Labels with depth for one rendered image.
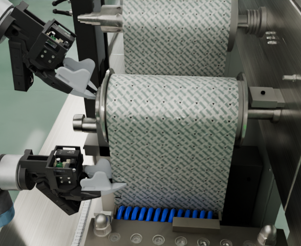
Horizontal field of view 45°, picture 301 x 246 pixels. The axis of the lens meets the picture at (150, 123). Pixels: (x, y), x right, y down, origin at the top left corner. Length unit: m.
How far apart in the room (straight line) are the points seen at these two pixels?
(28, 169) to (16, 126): 2.19
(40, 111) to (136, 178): 2.38
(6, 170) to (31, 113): 2.30
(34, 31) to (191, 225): 0.47
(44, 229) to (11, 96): 2.47
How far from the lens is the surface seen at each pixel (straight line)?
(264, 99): 0.69
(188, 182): 0.75
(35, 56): 0.69
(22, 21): 0.69
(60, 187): 0.77
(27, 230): 0.98
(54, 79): 0.69
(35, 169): 0.77
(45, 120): 2.96
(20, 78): 0.75
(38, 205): 1.03
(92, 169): 0.78
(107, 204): 0.94
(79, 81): 0.70
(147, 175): 0.74
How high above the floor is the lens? 1.64
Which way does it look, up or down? 36 degrees down
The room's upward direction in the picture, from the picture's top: straight up
